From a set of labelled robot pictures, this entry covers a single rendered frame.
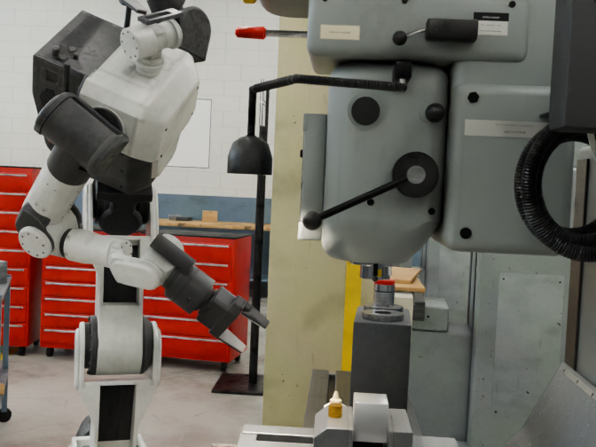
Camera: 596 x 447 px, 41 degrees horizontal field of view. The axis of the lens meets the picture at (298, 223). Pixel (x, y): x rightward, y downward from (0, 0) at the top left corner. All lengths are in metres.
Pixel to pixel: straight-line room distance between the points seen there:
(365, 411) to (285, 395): 1.94
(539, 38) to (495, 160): 0.19
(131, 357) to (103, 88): 0.65
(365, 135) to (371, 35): 0.15
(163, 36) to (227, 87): 8.87
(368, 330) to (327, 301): 1.43
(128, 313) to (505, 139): 1.04
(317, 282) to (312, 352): 0.27
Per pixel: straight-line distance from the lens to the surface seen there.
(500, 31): 1.27
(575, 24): 1.03
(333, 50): 1.25
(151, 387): 1.99
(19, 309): 6.49
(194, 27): 1.88
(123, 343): 1.94
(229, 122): 10.48
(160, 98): 1.68
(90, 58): 1.74
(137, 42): 1.63
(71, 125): 1.58
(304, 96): 3.09
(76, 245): 1.76
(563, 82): 1.03
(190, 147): 10.54
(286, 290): 3.10
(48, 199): 1.70
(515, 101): 1.26
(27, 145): 11.16
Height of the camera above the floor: 1.44
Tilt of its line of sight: 3 degrees down
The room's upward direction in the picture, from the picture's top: 3 degrees clockwise
